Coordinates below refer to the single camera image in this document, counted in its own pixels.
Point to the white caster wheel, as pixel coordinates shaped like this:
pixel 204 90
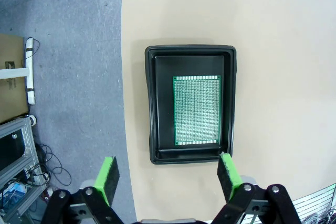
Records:
pixel 32 120

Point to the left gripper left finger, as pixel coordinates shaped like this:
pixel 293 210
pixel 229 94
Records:
pixel 109 179

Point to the white table foot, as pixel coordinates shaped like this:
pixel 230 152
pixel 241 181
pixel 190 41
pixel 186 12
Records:
pixel 30 77

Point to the black plastic ESD tray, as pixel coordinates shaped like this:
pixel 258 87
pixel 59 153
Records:
pixel 162 103

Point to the green perforated circuit board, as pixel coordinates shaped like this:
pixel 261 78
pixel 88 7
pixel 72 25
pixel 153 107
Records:
pixel 197 111

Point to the aluminium profile frame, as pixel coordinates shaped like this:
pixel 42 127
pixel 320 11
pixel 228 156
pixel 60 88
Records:
pixel 26 140

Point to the large flat cardboard box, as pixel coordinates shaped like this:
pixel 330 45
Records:
pixel 13 98

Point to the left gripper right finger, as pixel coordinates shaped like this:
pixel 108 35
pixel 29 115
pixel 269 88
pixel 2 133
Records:
pixel 228 174

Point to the white slotted panel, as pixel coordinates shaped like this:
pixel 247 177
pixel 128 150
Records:
pixel 315 203

